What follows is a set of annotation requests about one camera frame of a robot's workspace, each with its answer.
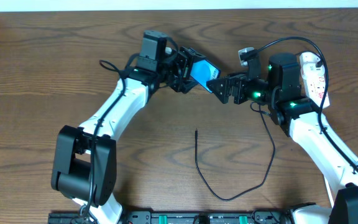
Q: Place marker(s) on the white power strip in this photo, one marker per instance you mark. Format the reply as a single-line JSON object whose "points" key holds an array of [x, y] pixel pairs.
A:
{"points": [[315, 86]]}

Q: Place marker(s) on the white USB charger plug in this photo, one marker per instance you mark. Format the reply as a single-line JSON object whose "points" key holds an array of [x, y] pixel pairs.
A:
{"points": [[311, 65]]}

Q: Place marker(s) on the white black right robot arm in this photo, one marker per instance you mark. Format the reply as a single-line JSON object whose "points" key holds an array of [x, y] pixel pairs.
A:
{"points": [[295, 93]]}

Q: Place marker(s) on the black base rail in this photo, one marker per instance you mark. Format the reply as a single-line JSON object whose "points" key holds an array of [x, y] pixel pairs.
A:
{"points": [[148, 217]]}

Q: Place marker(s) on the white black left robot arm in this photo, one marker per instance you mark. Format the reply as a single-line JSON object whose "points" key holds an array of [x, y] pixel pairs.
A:
{"points": [[85, 163]]}

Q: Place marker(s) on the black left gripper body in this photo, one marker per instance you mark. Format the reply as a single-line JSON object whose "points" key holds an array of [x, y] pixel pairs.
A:
{"points": [[183, 66]]}

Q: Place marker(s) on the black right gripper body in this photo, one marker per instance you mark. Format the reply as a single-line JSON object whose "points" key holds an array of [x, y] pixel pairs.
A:
{"points": [[235, 89]]}

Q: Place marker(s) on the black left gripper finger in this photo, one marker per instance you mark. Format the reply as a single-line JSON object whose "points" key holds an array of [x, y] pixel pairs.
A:
{"points": [[193, 55], [188, 85]]}

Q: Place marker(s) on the blue Galaxy smartphone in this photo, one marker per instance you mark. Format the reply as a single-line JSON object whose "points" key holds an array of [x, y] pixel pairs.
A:
{"points": [[204, 71]]}

